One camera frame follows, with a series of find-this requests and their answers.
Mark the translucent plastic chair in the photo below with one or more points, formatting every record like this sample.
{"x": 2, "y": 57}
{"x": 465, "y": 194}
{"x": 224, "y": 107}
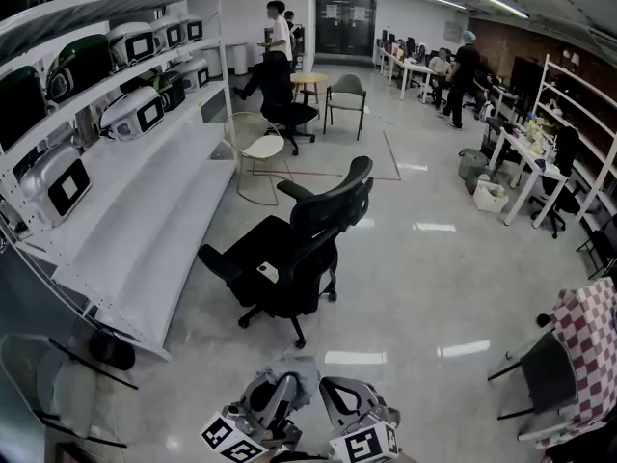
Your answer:
{"x": 34, "y": 379}

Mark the pile of colourful small items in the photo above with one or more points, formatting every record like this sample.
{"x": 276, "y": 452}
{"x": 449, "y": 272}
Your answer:
{"x": 535, "y": 138}

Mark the white wall panel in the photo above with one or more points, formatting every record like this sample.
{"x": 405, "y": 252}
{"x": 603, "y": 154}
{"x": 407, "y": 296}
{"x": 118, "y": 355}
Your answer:
{"x": 453, "y": 32}

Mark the white storage box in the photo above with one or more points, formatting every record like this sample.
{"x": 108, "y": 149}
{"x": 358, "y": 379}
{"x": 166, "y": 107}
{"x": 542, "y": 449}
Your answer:
{"x": 489, "y": 203}

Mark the black double door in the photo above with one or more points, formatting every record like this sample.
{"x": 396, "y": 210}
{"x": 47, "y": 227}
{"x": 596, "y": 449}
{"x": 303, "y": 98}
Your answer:
{"x": 346, "y": 22}

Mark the round wooden table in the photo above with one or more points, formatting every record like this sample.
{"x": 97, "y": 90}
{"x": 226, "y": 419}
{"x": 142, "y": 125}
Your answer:
{"x": 309, "y": 77}

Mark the red floor tape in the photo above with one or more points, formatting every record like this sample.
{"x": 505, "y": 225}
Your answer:
{"x": 391, "y": 155}

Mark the ceiling light strip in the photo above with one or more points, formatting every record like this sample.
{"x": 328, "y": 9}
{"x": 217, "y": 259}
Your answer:
{"x": 443, "y": 1}
{"x": 499, "y": 3}

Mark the white metal shelving unit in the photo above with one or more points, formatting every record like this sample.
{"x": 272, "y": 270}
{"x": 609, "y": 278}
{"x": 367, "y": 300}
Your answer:
{"x": 144, "y": 210}

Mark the small dark cabinet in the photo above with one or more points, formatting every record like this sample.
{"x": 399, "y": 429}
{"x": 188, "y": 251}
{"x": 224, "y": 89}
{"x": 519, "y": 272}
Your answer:
{"x": 299, "y": 53}

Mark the long white desk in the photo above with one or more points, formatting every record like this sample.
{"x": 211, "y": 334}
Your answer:
{"x": 417, "y": 68}

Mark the brown round basket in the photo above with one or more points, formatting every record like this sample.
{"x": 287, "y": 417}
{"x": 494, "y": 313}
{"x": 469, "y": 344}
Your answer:
{"x": 471, "y": 183}

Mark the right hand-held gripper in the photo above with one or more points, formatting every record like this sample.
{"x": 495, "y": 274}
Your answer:
{"x": 366, "y": 444}

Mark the black high-back office chair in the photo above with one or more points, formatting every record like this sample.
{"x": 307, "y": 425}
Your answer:
{"x": 284, "y": 109}

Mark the white round appliance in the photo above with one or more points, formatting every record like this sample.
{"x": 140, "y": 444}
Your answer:
{"x": 488, "y": 110}

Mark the white trash bin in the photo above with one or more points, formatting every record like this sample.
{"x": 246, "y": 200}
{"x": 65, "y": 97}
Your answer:
{"x": 240, "y": 60}

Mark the black swivel chair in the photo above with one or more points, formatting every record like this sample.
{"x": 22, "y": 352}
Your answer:
{"x": 564, "y": 196}

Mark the grey-green armchair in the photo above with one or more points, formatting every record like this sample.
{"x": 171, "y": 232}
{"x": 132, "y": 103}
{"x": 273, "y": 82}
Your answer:
{"x": 346, "y": 85}

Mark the white open rack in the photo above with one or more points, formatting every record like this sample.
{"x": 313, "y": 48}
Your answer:
{"x": 595, "y": 157}

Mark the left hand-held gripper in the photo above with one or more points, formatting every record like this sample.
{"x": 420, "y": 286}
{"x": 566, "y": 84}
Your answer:
{"x": 231, "y": 439}

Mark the grey storage bag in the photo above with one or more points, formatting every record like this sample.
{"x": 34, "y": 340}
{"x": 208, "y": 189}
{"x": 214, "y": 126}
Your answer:
{"x": 472, "y": 162}

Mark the group of white screen devices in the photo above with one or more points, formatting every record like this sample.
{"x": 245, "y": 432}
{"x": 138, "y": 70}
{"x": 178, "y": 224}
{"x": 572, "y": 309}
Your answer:
{"x": 130, "y": 114}

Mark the small white device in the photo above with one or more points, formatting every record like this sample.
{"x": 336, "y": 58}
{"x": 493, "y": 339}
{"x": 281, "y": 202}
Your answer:
{"x": 268, "y": 272}

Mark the black round base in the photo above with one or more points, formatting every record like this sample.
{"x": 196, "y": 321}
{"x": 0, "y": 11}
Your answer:
{"x": 112, "y": 350}

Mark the grey chair with black legs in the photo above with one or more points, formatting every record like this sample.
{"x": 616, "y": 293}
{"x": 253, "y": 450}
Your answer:
{"x": 547, "y": 374}

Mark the small white desk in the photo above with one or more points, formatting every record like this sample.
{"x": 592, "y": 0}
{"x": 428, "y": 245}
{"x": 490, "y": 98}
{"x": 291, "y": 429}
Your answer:
{"x": 528, "y": 157}

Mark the black folding chair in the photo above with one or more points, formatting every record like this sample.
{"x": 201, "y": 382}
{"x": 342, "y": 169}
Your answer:
{"x": 600, "y": 253}

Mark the grey hooded jacket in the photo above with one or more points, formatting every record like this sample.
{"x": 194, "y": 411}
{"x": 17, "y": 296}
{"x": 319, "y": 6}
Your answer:
{"x": 303, "y": 374}

